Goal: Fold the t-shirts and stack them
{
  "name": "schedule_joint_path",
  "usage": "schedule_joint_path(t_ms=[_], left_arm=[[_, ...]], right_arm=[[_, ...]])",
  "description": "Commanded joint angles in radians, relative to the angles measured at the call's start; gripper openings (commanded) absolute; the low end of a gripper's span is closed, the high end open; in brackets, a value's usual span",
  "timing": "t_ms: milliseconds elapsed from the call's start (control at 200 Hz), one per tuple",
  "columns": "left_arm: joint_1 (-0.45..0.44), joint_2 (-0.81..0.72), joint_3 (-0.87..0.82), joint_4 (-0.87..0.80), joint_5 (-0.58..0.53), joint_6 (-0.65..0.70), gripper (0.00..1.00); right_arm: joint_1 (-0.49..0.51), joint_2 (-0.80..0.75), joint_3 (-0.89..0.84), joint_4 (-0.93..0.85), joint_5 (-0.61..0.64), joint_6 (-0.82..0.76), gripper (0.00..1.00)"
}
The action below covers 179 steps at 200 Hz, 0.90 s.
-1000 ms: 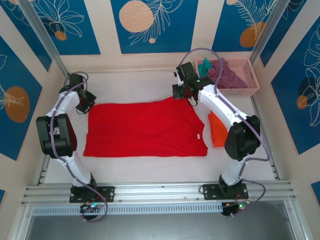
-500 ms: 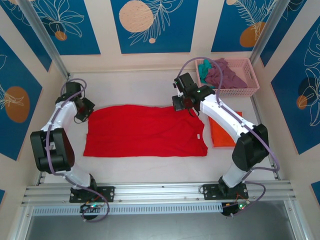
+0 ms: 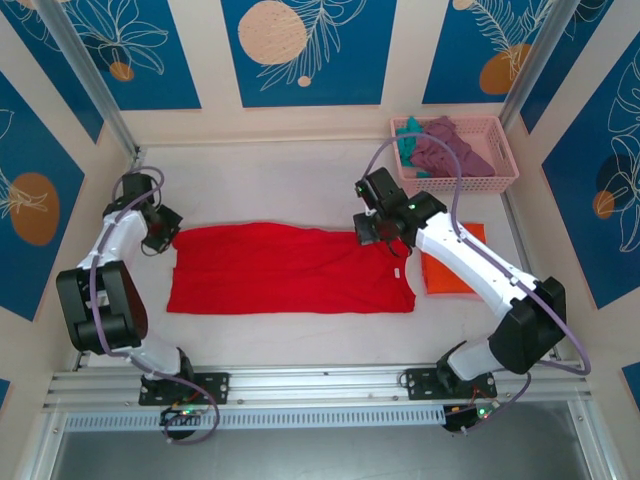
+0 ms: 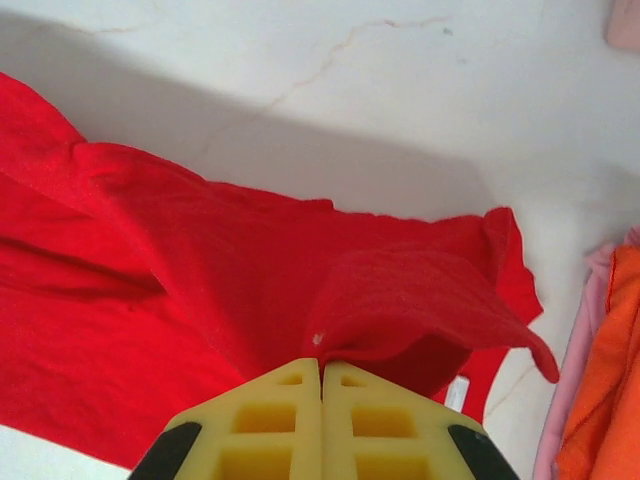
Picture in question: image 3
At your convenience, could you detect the pink plastic basket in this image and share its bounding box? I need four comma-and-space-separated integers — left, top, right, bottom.
389, 115, 520, 196

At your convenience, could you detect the red t-shirt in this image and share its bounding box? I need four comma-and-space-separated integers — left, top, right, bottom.
165, 221, 418, 316

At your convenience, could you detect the teal t-shirt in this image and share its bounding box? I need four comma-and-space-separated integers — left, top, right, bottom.
396, 116, 430, 179

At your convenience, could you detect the purple t-shirt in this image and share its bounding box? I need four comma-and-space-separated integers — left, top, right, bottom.
412, 115, 498, 179

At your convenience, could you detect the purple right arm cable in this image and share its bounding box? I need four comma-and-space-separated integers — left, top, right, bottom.
362, 138, 592, 436

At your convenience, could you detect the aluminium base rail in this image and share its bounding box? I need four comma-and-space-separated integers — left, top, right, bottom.
42, 362, 596, 411

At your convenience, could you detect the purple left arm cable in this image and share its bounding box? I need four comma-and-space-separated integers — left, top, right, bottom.
87, 167, 221, 446

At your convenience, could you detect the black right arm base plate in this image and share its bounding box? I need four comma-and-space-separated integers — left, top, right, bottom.
402, 367, 499, 401

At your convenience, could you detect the orange folded t-shirt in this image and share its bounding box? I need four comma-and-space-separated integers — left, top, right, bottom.
418, 222, 489, 297

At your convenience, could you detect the aluminium frame post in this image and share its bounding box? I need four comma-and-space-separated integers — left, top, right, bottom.
37, 0, 146, 161
499, 0, 574, 131

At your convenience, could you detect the grey slotted cable duct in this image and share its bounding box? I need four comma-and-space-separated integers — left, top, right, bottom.
63, 404, 446, 432

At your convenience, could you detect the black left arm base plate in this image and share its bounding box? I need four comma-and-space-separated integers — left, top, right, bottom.
138, 372, 231, 406

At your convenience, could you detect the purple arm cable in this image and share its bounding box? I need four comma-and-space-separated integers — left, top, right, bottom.
87, 167, 221, 446
362, 138, 592, 436

